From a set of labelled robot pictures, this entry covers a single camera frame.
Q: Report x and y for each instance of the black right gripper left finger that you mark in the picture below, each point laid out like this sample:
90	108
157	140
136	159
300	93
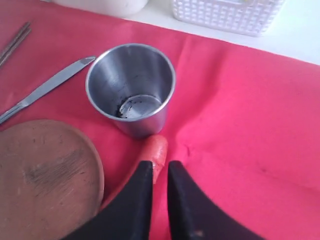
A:
128	215

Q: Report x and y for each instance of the cream plastic bin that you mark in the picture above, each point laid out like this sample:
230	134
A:
118	8

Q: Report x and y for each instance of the stainless steel cup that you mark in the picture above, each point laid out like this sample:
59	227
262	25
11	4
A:
132	85

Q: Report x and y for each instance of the brown wooden plate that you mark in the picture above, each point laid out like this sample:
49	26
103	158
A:
51	180

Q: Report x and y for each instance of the red sausage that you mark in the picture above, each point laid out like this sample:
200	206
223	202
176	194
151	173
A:
154	149

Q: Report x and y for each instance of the silver table knife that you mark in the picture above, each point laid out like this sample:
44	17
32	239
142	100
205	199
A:
52	83

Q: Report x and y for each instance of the white perforated plastic basket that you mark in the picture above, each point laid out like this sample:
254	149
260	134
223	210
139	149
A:
245	17

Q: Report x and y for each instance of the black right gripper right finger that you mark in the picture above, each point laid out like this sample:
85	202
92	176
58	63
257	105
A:
193	216

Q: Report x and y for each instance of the dark wooden chopstick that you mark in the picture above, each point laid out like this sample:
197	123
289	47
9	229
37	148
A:
8	53
19	34

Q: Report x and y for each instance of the dark wooden chopstick lower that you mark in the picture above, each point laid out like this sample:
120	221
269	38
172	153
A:
8	53

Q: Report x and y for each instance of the dark wooden chopstick upper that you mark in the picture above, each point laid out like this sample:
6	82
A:
19	34

